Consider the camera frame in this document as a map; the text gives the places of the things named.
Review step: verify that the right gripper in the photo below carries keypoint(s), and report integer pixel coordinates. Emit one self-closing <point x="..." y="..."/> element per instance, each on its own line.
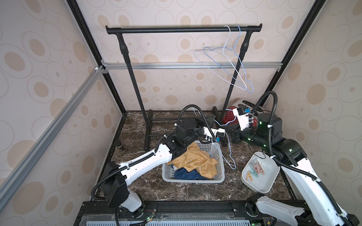
<point x="236" y="132"/>

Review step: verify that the pink plastic clothespin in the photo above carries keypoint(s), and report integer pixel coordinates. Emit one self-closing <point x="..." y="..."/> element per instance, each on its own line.
<point x="257" y="167"/>

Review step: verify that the yellow plastic clothespin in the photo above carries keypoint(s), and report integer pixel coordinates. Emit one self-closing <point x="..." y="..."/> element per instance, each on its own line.
<point x="249" y="176"/>

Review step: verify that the teal plastic clothespin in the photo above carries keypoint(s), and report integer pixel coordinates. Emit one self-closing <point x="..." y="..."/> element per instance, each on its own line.
<point x="253" y="172"/>

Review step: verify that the light blue plastic hanger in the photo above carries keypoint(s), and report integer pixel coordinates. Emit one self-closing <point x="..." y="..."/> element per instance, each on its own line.
<point x="241" y="81"/>

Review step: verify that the mustard yellow t-shirt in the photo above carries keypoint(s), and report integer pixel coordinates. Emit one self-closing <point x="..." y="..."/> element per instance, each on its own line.
<point x="195" y="158"/>

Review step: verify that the navy blue t-shirt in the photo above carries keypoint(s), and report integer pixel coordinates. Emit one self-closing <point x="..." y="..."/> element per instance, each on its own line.
<point x="183" y="174"/>

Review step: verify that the white wire hanger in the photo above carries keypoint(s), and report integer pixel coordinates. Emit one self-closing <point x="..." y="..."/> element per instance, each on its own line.
<point x="219" y="58"/>

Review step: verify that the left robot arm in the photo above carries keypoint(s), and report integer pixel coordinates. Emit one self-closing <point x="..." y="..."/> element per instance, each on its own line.
<point x="117" y="177"/>

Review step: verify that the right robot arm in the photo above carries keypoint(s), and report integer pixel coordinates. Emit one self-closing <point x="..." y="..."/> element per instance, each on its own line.
<point x="288" y="156"/>

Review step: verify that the red polka dot toaster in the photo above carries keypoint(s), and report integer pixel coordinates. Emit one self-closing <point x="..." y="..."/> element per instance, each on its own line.
<point x="231" y="117"/>

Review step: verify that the white plastic basket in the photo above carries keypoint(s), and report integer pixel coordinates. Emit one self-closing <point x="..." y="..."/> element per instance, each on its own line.
<point x="213" y="149"/>

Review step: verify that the white plastic bin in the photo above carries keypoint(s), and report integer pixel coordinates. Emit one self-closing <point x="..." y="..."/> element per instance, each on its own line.
<point x="263" y="183"/>

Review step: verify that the black clothes rack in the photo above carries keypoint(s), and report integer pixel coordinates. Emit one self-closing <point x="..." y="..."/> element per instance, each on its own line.
<point x="154" y="69"/>

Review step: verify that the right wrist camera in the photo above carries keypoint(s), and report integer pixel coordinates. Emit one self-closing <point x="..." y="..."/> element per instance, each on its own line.
<point x="242" y="115"/>

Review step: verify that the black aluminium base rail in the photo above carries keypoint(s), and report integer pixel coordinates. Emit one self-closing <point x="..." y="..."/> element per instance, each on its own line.
<point x="195" y="209"/>

